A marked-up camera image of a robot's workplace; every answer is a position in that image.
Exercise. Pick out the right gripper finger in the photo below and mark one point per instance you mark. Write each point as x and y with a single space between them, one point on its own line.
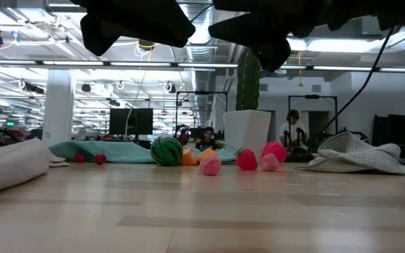
251 30

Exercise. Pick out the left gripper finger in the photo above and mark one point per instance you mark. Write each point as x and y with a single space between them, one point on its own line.
157 21

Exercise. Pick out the red toy apple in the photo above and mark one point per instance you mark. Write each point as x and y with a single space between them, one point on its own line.
274 149

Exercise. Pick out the red toy strawberry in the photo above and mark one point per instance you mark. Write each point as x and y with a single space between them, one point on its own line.
247 160

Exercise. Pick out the green striped toy watermelon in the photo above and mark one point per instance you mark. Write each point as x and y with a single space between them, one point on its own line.
166 152

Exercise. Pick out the orange toy fruit wedge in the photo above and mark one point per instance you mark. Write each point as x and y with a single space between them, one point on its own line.
188 158
207 154

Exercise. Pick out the pink toy fruit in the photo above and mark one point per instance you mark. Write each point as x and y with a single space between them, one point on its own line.
210 166
269 162

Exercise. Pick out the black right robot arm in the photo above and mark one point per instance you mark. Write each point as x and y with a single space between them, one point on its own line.
382 8

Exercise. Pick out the long linear ceiling light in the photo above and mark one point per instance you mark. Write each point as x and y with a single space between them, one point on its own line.
139 64

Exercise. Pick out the green cactus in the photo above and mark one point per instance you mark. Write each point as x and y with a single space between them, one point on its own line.
248 88

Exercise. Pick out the bright ceiling light panel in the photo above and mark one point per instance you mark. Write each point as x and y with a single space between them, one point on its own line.
339 45

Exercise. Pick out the white hexagonal plant pot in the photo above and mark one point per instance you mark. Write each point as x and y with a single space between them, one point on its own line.
246 130

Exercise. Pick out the black background monitor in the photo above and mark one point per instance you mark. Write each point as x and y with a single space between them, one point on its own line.
139 121

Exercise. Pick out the person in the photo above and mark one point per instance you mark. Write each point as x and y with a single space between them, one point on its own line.
207 138
294 128

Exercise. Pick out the teal cloth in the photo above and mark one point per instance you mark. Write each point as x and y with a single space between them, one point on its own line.
118 152

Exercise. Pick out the grey waffle cloth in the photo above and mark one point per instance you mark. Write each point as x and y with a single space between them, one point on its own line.
357 156

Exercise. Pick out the black cabinet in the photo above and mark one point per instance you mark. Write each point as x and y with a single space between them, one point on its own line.
399 133

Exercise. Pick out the beige cloth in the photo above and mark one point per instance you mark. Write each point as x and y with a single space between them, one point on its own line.
9 165

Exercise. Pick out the silver spiral ceiling duct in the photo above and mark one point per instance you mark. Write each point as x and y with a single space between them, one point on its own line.
199 52

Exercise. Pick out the black background rig frame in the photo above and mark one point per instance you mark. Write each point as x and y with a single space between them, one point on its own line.
311 96
202 92

